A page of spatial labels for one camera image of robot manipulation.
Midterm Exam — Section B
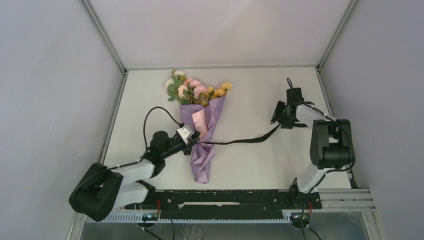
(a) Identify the white slotted cable duct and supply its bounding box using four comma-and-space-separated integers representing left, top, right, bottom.
100, 212, 292, 224

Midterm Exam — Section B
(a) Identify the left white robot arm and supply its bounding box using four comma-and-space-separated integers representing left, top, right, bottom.
68, 122, 201, 222

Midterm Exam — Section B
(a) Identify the black ribbon strap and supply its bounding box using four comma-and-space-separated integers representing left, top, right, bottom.
198, 122, 309, 147

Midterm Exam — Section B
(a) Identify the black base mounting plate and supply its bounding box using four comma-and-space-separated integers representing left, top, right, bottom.
125, 189, 322, 221

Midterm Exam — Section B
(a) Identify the pink wrapping paper sheet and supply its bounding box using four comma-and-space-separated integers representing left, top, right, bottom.
179, 96, 226, 184

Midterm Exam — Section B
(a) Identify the yellow rose stem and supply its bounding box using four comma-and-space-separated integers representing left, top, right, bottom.
200, 82, 233, 107

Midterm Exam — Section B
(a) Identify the aluminium frame rail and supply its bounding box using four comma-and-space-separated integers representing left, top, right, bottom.
74, 188, 377, 213

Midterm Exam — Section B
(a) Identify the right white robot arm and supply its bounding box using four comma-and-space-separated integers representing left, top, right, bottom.
271, 78, 356, 208

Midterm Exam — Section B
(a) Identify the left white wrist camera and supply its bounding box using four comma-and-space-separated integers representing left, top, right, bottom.
176, 124, 194, 145

